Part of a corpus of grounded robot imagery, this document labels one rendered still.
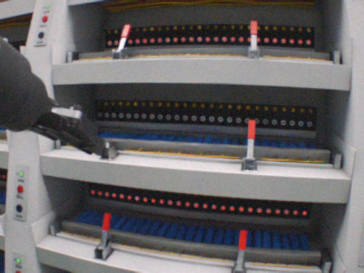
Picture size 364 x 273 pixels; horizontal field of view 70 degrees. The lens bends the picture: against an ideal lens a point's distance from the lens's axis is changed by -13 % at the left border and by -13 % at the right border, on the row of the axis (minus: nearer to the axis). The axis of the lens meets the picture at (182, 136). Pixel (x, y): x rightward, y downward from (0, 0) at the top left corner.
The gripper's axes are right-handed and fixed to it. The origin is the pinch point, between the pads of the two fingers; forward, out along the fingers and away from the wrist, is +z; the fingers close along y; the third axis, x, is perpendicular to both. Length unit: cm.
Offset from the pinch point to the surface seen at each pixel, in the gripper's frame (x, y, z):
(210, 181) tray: -3.5, 20.3, 7.8
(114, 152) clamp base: 0.6, 1.0, 9.1
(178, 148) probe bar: 3.2, 12.7, 12.5
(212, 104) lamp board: 15.5, 17.6, 19.3
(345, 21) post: 27, 45, 3
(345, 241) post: -12.2, 44.7, 9.4
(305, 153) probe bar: 3.7, 37.4, 12.7
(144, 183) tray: -4.8, 8.3, 8.6
